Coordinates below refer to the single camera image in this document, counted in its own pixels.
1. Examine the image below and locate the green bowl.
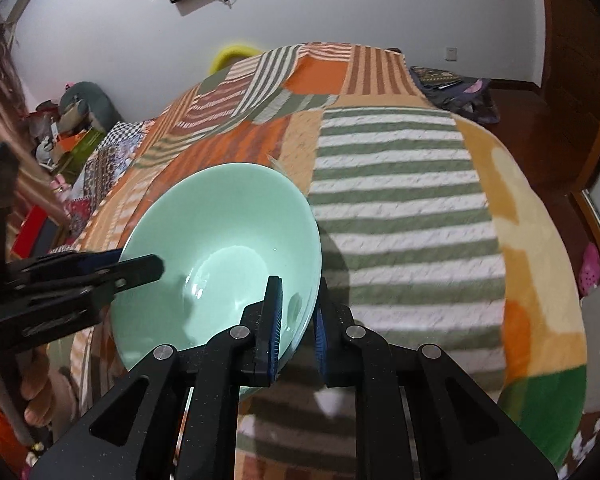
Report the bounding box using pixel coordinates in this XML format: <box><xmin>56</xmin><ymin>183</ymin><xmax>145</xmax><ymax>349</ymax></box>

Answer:
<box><xmin>109</xmin><ymin>162</ymin><xmax>323</xmax><ymax>401</ymax></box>

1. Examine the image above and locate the green box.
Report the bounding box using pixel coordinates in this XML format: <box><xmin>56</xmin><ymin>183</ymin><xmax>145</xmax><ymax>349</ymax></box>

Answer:
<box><xmin>57</xmin><ymin>127</ymin><xmax>106</xmax><ymax>176</ymax></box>

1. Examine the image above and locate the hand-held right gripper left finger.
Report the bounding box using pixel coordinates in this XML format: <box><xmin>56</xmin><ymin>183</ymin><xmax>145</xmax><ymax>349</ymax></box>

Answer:
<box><xmin>27</xmin><ymin>275</ymin><xmax>285</xmax><ymax>480</ymax></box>

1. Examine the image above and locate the striped patchwork blanket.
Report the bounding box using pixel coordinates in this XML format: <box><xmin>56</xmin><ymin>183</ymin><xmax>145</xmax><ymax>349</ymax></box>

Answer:
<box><xmin>70</xmin><ymin>42</ymin><xmax>588</xmax><ymax>480</ymax></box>

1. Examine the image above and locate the yellow plastic object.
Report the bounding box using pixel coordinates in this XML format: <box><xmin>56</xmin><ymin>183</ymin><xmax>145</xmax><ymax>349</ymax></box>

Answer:
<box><xmin>210</xmin><ymin>42</ymin><xmax>261</xmax><ymax>73</ymax></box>

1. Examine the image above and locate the striped brown curtain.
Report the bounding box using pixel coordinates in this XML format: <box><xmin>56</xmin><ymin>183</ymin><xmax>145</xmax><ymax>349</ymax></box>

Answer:
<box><xmin>0</xmin><ymin>10</ymin><xmax>73</xmax><ymax>226</ymax></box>

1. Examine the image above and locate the orange box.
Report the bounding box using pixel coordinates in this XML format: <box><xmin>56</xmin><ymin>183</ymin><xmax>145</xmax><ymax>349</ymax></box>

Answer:
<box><xmin>55</xmin><ymin>132</ymin><xmax>88</xmax><ymax>153</ymax></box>

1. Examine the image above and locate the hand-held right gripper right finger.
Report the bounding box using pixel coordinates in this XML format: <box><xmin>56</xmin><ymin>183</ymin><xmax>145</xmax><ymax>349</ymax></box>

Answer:
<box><xmin>314</xmin><ymin>276</ymin><xmax>551</xmax><ymax>480</ymax></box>

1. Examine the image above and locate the patterned checkered quilt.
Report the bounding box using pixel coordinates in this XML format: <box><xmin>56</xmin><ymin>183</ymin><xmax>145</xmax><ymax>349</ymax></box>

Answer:
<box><xmin>50</xmin><ymin>120</ymin><xmax>156</xmax><ymax>251</ymax></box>

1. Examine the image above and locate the person's left hand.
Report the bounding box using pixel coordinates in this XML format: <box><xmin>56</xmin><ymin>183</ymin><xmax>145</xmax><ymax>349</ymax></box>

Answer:
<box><xmin>21</xmin><ymin>347</ymin><xmax>80</xmax><ymax>429</ymax></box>

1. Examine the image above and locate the pink slipper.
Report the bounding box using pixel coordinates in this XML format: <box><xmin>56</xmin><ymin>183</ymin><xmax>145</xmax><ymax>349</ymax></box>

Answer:
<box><xmin>577</xmin><ymin>242</ymin><xmax>600</xmax><ymax>296</ymax></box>

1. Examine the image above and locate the brown wooden wardrobe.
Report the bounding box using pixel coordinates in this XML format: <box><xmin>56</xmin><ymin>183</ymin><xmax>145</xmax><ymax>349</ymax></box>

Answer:
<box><xmin>535</xmin><ymin>0</ymin><xmax>600</xmax><ymax>196</ymax></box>

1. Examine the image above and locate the dark patterned bag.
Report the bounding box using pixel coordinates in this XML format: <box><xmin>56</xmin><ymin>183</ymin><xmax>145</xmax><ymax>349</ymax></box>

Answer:
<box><xmin>410</xmin><ymin>65</ymin><xmax>501</xmax><ymax>126</ymax></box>

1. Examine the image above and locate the red and blue box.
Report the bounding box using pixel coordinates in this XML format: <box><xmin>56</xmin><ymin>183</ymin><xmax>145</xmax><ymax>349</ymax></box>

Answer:
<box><xmin>12</xmin><ymin>207</ymin><xmax>63</xmax><ymax>256</ymax></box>

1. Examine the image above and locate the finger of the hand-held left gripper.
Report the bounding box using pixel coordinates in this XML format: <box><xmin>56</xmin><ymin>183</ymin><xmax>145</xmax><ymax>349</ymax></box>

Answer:
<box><xmin>86</xmin><ymin>254</ymin><xmax>165</xmax><ymax>307</ymax></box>
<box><xmin>9</xmin><ymin>248</ymin><xmax>126</xmax><ymax>277</ymax></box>

